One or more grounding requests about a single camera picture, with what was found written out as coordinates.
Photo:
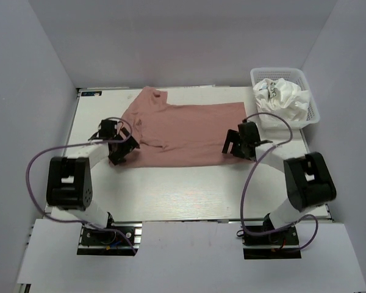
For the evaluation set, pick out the blue label sticker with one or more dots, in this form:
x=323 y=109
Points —
x=91 y=93

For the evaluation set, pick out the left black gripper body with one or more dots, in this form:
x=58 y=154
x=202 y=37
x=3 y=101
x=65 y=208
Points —
x=118 y=137

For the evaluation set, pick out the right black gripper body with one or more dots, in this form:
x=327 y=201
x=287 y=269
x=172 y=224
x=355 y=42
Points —
x=242 y=143

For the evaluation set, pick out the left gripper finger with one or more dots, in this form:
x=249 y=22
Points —
x=124 y=133
x=118 y=151

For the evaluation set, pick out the pink t shirt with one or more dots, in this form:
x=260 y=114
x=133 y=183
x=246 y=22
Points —
x=172 y=135

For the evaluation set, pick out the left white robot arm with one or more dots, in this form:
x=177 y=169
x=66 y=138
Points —
x=69 y=179

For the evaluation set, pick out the white printed t shirt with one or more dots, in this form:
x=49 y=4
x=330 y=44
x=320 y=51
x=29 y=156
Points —
x=282 y=98

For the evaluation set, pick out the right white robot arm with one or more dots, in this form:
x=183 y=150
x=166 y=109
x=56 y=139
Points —
x=307 y=178

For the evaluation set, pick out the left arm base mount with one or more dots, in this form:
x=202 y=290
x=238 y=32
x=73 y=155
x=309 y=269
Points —
x=98 y=243

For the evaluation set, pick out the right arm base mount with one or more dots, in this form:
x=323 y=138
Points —
x=281 y=245

